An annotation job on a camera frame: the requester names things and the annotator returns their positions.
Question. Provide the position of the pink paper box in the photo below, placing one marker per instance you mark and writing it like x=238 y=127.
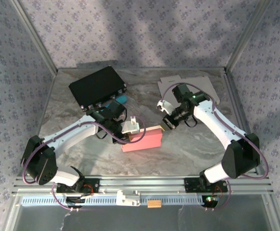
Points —
x=142 y=142

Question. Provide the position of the white cardboard box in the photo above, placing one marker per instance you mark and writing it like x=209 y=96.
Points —
x=209 y=84

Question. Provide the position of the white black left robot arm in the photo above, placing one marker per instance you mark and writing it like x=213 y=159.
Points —
x=70 y=134

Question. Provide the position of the teal toy microphone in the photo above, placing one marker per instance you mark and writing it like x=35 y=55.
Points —
x=122 y=99

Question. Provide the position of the black ribbed metal case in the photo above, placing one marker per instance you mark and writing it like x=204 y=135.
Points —
x=96 y=86

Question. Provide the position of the aluminium table edge bar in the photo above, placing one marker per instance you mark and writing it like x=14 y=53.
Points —
x=238 y=106

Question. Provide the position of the small orange ribbed block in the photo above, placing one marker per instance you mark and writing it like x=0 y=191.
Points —
x=154 y=204

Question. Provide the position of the black controller board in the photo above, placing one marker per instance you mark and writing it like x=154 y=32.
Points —
x=211 y=201
x=75 y=199

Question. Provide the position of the grey metal plate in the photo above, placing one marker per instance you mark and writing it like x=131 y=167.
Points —
x=130 y=219

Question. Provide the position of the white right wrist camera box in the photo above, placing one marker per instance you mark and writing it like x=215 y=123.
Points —
x=164 y=107

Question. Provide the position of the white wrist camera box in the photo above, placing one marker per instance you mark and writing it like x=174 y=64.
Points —
x=130 y=126
x=164 y=107

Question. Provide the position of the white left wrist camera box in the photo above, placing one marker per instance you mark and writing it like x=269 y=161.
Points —
x=130 y=126

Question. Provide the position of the aluminium mounting rail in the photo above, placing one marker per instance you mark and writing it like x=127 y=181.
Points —
x=142 y=183

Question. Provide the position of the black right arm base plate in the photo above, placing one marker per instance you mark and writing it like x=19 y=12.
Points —
x=190 y=185

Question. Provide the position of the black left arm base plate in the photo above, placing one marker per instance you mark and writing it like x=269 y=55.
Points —
x=92 y=186

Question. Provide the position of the white plastic bracket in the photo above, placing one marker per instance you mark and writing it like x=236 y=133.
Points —
x=126 y=198

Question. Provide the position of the aluminium frame post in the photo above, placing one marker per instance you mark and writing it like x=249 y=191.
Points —
x=36 y=38
x=247 y=33

